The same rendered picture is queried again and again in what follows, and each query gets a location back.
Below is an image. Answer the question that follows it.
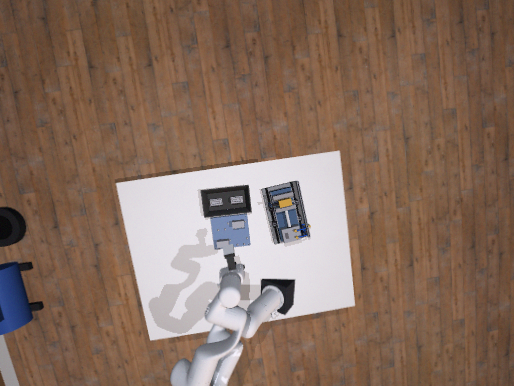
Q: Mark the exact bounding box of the yellow rectangular block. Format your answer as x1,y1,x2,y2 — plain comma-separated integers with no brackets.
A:
278,198,292,208

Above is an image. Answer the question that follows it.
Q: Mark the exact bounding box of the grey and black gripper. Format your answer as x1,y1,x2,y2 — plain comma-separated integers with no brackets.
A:
219,262,245,284

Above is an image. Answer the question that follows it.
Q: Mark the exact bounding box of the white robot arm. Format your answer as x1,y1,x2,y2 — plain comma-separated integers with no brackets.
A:
170,272,284,386

